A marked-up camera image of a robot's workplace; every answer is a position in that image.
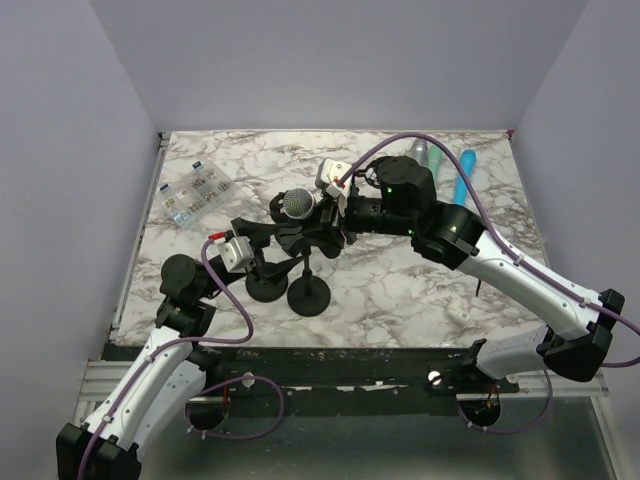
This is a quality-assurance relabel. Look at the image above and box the grey microphone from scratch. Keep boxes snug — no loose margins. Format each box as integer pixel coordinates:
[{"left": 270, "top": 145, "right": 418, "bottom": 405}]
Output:
[{"left": 410, "top": 138, "right": 429, "bottom": 163}]

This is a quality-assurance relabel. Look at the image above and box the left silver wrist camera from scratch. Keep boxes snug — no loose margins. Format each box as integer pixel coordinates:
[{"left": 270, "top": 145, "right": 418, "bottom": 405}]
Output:
[{"left": 208, "top": 232, "right": 255, "bottom": 273}]

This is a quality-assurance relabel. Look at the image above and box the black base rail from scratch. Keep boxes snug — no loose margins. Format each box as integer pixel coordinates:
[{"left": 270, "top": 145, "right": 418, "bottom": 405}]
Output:
[{"left": 187, "top": 347, "right": 519, "bottom": 418}]

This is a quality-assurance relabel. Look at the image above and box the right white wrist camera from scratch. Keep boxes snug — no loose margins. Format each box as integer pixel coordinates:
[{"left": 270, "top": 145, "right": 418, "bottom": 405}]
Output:
[{"left": 315, "top": 159, "right": 352, "bottom": 216}]

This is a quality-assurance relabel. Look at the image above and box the black microphone silver grille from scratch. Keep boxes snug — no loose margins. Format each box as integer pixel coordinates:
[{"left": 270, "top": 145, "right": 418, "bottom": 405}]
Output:
[{"left": 282, "top": 188, "right": 316, "bottom": 220}]

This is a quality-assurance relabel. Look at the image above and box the clear plastic screw box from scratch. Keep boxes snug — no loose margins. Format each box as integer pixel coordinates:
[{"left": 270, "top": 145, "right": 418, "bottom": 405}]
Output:
[{"left": 157, "top": 161, "right": 236, "bottom": 228}]

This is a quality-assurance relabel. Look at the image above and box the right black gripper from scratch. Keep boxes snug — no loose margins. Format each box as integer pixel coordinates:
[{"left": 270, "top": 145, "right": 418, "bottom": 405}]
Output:
[{"left": 303, "top": 184, "right": 417, "bottom": 247}]

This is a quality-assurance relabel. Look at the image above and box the black round-base mic stand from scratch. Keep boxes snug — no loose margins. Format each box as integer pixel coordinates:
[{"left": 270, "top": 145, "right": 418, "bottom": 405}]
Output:
[{"left": 275, "top": 221, "right": 331, "bottom": 317}]

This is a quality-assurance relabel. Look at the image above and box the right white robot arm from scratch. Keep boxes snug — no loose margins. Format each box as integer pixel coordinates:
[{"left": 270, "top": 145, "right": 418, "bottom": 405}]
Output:
[{"left": 283, "top": 156, "right": 624, "bottom": 392}]

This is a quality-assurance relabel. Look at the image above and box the black tripod shock mount stand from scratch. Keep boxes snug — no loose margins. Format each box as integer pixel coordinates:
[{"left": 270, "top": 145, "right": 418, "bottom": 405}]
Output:
[{"left": 353, "top": 159, "right": 380, "bottom": 189}]

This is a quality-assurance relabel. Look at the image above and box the black round-base clip stand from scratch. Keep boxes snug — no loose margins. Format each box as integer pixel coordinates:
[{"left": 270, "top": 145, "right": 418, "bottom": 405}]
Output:
[{"left": 245, "top": 272, "right": 289, "bottom": 303}]

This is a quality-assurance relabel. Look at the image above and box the small white plastic piece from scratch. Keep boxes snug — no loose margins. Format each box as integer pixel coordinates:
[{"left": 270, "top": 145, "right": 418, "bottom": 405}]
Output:
[{"left": 446, "top": 298, "right": 470, "bottom": 326}]

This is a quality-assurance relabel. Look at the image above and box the black round-base shock mount stand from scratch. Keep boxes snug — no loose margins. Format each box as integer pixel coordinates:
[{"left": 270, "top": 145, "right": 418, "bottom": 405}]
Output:
[{"left": 269, "top": 192, "right": 288, "bottom": 223}]

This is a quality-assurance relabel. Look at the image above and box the teal microphone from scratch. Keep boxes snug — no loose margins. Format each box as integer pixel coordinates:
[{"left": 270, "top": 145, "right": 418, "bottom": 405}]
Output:
[{"left": 426, "top": 145, "right": 444, "bottom": 176}]

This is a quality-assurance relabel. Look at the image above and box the blue microphone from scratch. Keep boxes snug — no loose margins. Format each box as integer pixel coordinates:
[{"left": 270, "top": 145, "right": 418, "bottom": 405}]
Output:
[{"left": 452, "top": 149, "right": 477, "bottom": 205}]

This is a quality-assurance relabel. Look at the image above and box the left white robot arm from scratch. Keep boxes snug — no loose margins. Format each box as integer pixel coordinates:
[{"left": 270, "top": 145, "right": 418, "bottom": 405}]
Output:
[{"left": 56, "top": 218, "right": 296, "bottom": 479}]

